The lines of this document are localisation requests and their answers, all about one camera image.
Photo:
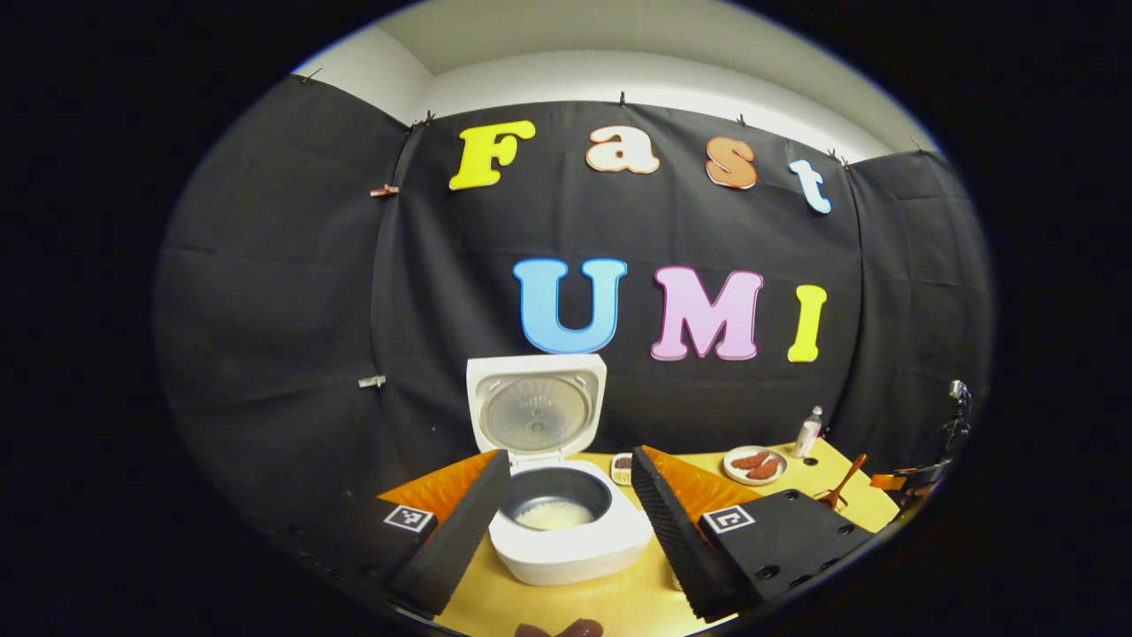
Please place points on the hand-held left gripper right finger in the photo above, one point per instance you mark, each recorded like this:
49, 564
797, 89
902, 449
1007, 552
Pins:
681, 540

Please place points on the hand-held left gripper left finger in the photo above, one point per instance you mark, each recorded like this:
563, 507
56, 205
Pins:
460, 540

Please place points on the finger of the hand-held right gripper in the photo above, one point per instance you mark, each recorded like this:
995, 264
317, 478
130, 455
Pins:
924, 473

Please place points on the brown wooden spoon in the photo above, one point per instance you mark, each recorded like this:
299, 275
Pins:
847, 479

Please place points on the white rice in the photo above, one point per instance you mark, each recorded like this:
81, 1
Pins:
555, 517

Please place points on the white rice cooker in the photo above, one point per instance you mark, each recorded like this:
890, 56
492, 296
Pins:
575, 562

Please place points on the white round plate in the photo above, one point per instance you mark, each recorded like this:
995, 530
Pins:
732, 473

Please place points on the white divided bean tray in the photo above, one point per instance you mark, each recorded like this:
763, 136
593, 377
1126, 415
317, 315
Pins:
622, 469

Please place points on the red sausage piece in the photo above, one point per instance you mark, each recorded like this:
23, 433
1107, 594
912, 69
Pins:
750, 460
764, 470

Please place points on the small clear bottle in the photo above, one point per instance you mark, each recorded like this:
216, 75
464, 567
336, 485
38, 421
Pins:
806, 435

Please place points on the white clothes peg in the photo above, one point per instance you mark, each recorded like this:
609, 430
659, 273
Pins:
372, 381

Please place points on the black backdrop cloth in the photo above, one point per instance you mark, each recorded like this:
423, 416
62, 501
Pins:
265, 292

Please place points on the pink clothes peg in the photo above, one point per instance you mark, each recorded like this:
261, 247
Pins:
384, 190

